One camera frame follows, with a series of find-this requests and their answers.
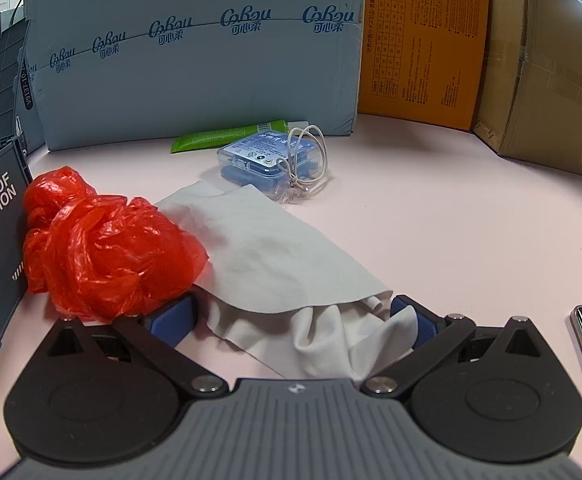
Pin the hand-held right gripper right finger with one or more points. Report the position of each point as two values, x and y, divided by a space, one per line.
423 320

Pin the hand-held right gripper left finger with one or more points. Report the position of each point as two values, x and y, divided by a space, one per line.
171 317

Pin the grey cloth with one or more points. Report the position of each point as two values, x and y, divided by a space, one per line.
271 260

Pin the clear blue plastic box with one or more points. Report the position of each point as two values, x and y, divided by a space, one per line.
256 155

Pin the light blue foam board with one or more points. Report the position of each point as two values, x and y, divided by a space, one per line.
196 70

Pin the brown cardboard box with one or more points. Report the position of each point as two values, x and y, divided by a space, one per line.
551 85

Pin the red plastic bag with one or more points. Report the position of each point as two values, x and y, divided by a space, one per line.
106 250

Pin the green tube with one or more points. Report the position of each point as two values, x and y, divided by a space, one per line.
211 139

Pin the pink desktop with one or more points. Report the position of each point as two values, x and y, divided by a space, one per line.
446 235

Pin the orange cardboard box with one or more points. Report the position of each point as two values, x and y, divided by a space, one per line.
421 60

